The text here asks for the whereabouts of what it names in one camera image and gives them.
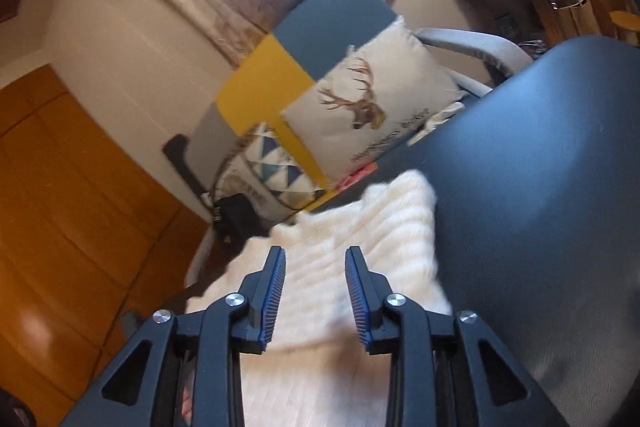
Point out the black handbag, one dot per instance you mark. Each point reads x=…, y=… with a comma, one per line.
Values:
x=235, y=222

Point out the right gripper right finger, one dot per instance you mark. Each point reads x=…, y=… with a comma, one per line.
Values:
x=445, y=370

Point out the white knitted sweater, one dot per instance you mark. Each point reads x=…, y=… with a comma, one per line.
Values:
x=315, y=372

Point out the yellow blue grey sofa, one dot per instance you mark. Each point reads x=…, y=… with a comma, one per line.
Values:
x=301, y=50

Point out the red pink cloth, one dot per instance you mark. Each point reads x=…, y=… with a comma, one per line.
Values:
x=357, y=176

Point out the triangle pattern cushion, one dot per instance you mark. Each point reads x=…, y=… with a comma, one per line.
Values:
x=260, y=168

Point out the deer print cushion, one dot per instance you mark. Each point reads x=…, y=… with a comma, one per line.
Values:
x=365, y=104

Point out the black rolled mat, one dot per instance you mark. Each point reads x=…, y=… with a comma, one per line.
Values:
x=174, y=151

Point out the wooden wardrobe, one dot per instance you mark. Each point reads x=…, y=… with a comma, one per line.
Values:
x=86, y=235

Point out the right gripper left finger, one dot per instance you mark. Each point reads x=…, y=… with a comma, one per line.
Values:
x=185, y=370

